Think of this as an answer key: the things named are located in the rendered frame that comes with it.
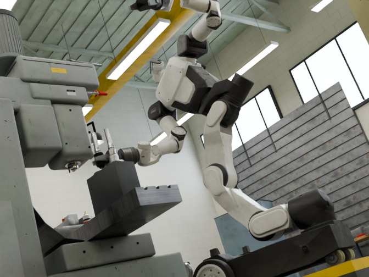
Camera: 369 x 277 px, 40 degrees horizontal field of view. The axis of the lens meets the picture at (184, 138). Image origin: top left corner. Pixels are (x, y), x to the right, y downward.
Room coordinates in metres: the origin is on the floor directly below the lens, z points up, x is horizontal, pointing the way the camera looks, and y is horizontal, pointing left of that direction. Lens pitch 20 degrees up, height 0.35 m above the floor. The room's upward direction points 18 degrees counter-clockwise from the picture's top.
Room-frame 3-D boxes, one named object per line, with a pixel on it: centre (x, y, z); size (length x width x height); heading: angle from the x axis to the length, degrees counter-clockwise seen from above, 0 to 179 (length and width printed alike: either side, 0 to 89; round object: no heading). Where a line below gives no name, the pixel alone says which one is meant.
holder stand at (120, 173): (2.23, 0.38, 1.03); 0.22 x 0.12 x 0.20; 52
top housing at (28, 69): (2.50, 0.62, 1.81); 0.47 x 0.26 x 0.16; 134
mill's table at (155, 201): (2.51, 0.61, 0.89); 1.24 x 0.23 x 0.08; 44
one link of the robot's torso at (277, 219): (2.45, -0.29, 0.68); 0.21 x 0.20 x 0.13; 63
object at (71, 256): (2.51, 0.61, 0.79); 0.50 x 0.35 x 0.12; 134
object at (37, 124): (2.37, 0.75, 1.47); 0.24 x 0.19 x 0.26; 44
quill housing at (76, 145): (2.50, 0.61, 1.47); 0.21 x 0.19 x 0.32; 44
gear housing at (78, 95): (2.48, 0.64, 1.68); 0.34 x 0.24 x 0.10; 134
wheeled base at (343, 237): (2.47, -0.26, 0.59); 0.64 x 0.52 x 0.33; 63
